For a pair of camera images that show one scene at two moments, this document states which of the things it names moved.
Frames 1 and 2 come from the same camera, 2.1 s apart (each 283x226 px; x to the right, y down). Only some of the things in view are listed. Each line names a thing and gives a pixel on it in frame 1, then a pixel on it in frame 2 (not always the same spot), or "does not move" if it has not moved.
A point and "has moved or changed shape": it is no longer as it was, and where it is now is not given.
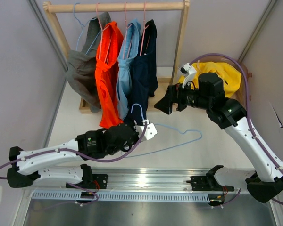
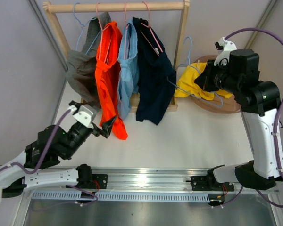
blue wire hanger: [165, 125] -> [190, 92]
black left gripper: [137, 135] -> [107, 126]
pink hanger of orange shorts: [102, 30] does not move
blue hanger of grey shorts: [83, 26] does not move
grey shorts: [80, 64] does not move
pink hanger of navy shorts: [145, 27] -> [149, 26]
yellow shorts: [230, 77] has moved or changed shape
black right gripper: [174, 94] -> [204, 80]
